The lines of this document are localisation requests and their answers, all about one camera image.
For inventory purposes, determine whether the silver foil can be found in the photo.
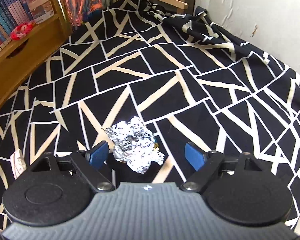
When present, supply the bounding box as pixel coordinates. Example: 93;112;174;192
104;116;165;174

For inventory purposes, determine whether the beige candy wrapper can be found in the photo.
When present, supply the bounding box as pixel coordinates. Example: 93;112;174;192
10;149;27;179

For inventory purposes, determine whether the black white geometric tablecloth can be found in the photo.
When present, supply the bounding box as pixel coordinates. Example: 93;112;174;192
0;0;300;233

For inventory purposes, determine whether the wooden desk shelf organizer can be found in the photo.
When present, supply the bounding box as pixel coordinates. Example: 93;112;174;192
0;0;71;108

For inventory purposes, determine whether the red flower ornament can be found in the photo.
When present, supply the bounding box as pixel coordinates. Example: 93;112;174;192
10;21;36;41

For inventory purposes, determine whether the small white lidded jar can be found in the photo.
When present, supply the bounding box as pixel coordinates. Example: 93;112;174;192
26;0;55;24

